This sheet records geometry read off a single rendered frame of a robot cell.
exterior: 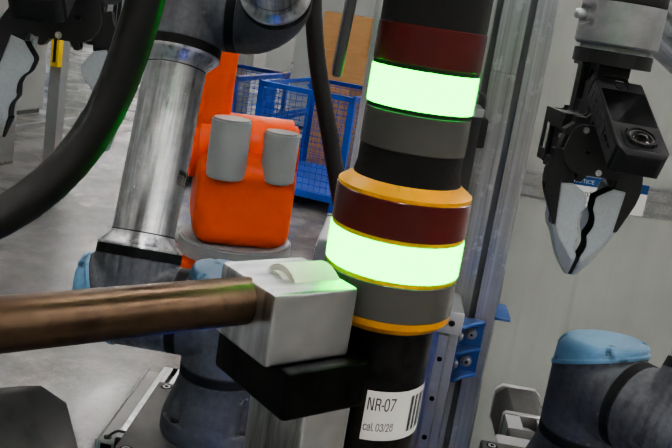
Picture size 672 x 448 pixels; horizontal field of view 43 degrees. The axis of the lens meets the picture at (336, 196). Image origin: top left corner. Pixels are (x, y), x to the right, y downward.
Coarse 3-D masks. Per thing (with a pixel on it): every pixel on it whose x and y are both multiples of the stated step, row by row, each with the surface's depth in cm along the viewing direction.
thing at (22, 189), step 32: (128, 0) 20; (160, 0) 20; (128, 32) 20; (128, 64) 20; (96, 96) 20; (128, 96) 20; (96, 128) 20; (64, 160) 20; (96, 160) 20; (32, 192) 20; (64, 192) 20; (0, 224) 19
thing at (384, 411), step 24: (360, 336) 27; (384, 336) 26; (408, 336) 27; (432, 336) 28; (384, 360) 27; (408, 360) 27; (384, 384) 27; (408, 384) 27; (360, 408) 27; (384, 408) 27; (408, 408) 27; (360, 432) 27; (384, 432) 27; (408, 432) 28
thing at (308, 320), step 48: (288, 288) 24; (336, 288) 25; (240, 336) 25; (288, 336) 24; (336, 336) 25; (240, 384) 26; (288, 384) 24; (336, 384) 25; (288, 432) 26; (336, 432) 26
